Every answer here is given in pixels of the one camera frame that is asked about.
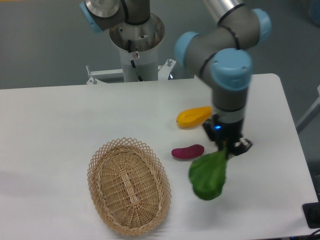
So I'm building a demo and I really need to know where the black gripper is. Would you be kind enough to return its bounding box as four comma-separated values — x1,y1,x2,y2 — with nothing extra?
202,113,253,159

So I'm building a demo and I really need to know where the green bok choy vegetable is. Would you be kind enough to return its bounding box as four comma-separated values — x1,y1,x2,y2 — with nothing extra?
188,149,228,201

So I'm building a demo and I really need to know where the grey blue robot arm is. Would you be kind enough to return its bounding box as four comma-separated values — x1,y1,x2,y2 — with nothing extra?
79,0,272,157

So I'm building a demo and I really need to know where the woven wicker basket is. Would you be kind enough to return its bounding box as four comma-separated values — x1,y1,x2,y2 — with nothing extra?
87,137,171,236

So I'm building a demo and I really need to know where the purple sweet potato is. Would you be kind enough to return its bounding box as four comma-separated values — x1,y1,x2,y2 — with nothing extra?
171,144,205,161

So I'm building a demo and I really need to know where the yellow papaya half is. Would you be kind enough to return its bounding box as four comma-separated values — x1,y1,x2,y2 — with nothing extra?
176,106,212,129

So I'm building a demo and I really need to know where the white furniture leg right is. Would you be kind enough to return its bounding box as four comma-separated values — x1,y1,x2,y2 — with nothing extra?
295,85,320,134

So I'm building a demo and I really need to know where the black device at table edge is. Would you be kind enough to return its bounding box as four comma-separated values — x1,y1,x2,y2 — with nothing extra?
302,202,320,229

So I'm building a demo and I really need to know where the white pedestal base frame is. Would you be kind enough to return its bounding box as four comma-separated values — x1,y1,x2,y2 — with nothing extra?
85,58,196,85

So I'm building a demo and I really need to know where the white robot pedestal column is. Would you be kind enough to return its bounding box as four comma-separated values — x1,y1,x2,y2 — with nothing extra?
109,13,165,83

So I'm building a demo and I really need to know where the black cable on pedestal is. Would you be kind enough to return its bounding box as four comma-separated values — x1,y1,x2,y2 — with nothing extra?
127,39,144,82

